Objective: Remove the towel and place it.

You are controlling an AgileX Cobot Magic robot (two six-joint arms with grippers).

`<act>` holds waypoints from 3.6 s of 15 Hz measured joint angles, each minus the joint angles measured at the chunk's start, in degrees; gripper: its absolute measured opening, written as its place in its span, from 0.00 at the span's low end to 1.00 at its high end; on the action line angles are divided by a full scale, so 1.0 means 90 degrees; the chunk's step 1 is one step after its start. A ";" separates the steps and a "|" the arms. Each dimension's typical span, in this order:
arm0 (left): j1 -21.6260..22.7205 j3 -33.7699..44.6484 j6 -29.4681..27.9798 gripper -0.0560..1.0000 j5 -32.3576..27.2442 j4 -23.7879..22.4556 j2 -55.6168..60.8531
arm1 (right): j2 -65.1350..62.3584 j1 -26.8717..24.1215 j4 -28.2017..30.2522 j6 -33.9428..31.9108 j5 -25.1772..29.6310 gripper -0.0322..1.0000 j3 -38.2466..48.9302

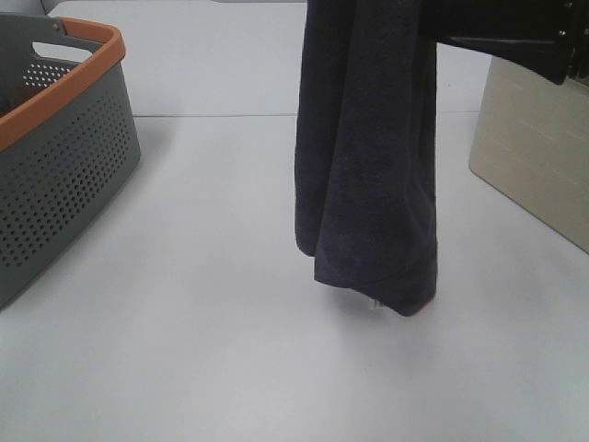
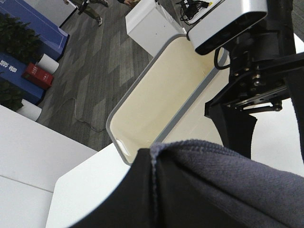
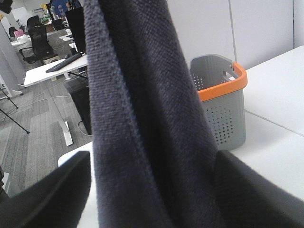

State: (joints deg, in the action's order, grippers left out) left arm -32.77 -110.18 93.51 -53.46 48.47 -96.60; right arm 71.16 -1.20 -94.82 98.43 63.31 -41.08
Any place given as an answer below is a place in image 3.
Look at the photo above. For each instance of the black office chair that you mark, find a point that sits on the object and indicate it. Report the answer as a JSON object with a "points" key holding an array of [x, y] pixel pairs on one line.
{"points": [[40, 45]]}

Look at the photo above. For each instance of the grey perforated basket orange rim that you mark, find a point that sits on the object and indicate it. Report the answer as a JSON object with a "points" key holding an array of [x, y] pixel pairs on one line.
{"points": [[220, 83]]}

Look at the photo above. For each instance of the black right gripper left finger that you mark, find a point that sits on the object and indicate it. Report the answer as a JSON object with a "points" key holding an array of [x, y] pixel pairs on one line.
{"points": [[56, 201]]}

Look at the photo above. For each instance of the black keyboard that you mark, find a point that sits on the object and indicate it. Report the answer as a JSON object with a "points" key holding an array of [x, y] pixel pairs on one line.
{"points": [[65, 62]]}

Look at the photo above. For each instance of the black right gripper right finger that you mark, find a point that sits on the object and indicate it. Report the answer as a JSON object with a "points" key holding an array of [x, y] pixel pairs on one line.
{"points": [[248, 200]]}

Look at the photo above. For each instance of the black computer monitor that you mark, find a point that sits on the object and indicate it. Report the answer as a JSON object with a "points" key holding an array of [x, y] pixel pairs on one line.
{"points": [[75, 20]]}

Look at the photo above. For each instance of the dark navy towel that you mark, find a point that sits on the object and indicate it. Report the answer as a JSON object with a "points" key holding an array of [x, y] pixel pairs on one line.
{"points": [[154, 153]]}

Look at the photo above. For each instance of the white office desk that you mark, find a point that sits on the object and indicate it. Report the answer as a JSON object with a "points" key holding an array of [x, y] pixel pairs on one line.
{"points": [[40, 76]]}

